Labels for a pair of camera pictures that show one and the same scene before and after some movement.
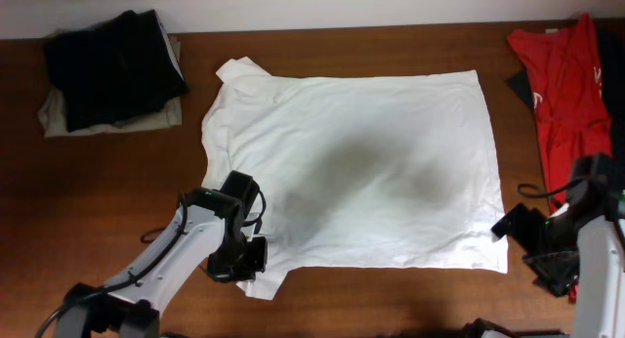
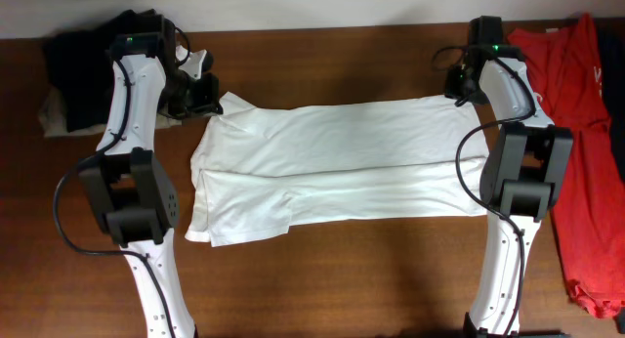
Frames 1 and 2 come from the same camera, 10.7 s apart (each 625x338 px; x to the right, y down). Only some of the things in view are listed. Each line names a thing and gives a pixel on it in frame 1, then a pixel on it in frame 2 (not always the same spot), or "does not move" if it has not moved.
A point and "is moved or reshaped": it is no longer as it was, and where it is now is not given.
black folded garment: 115,70 does not move
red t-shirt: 566,71 does not move
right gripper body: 555,247 to 461,86
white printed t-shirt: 370,171 is moved or reshaped
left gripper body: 239,258 to 187,95
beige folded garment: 54,115 does not move
